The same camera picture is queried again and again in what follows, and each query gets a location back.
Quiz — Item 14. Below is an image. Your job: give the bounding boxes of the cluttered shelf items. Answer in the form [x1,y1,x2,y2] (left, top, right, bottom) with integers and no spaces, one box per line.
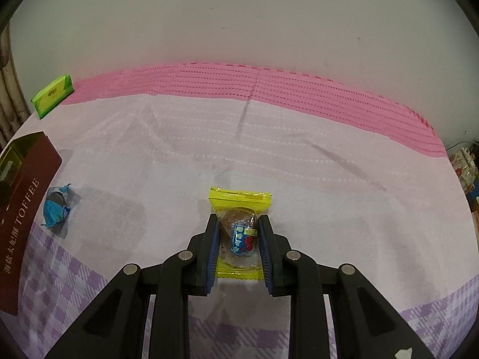
[449,147,478,212]

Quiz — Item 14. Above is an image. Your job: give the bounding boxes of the blue triangular candy packet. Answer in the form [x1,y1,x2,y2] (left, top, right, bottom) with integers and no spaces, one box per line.
[41,183,81,239]

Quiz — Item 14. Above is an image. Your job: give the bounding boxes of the yellow date candy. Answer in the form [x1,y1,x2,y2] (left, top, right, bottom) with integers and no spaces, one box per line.
[209,187,272,280]

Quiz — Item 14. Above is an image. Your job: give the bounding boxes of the pink purple checked tablecloth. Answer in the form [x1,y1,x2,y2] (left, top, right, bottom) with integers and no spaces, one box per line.
[3,63,478,358]

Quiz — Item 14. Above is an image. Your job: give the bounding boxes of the green tissue pack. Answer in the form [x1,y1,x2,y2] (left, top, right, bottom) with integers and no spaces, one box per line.
[31,74,75,119]

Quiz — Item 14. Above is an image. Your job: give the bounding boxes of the gold toffee tin box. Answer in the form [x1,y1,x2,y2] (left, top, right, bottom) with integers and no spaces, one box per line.
[0,131,62,315]

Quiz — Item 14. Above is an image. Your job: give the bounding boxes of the beige patterned curtain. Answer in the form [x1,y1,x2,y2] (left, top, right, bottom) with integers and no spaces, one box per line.
[0,24,31,148]

